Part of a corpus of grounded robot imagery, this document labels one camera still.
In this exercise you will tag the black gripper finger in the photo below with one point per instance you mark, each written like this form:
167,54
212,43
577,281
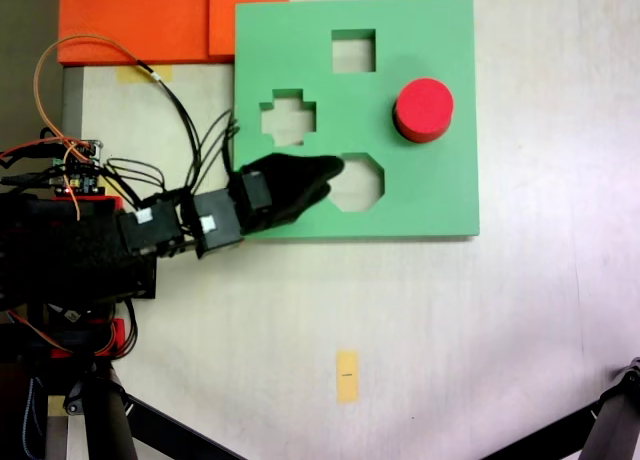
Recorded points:
300,169
300,197

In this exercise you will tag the red cylinder block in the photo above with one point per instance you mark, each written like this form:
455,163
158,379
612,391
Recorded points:
425,105

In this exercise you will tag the orange foam block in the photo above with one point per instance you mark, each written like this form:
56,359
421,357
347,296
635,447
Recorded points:
125,20

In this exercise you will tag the green shape sorting board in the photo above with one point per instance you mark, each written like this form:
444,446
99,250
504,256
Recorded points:
430,195

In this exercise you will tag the small circuit board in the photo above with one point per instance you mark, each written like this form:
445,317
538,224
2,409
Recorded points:
82,180

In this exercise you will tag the yellow masking tape piece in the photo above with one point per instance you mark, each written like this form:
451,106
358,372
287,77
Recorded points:
130,75

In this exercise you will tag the yellow tape strip with mark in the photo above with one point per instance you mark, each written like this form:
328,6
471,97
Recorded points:
347,385

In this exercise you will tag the thin black tripod strut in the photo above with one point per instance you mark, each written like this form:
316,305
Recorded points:
175,432
545,437

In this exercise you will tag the thick black tripod leg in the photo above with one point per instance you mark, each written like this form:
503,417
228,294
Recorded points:
107,425
617,425

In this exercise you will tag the red printed base mount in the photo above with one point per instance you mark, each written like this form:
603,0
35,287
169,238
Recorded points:
118,330

